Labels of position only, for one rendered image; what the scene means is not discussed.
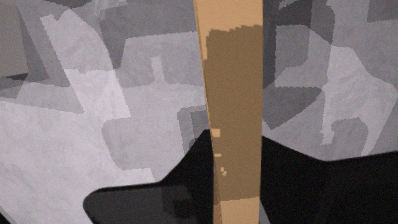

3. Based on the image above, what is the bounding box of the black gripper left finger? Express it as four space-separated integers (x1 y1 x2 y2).
83 129 214 224

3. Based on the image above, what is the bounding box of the tan wooden rail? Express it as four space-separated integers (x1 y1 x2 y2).
193 0 263 224

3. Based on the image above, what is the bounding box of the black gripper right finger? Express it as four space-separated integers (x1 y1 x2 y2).
259 136 398 224

